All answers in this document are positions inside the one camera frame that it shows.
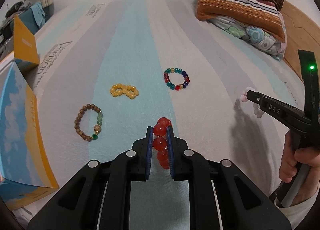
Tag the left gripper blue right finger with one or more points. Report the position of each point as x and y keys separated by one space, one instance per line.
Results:
x=170 y=151

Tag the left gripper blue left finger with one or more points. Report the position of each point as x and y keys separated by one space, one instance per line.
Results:
x=148 y=157

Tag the right hand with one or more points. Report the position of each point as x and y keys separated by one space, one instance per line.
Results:
x=288 y=170

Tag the floral quilt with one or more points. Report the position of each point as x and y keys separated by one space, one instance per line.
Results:
x=255 y=36

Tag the blue yellow cardboard box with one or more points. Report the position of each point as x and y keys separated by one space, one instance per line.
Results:
x=26 y=175

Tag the striped red orange pillow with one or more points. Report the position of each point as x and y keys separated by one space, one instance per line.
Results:
x=257 y=13

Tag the teal suitcase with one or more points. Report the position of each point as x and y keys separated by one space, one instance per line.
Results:
x=35 y=16

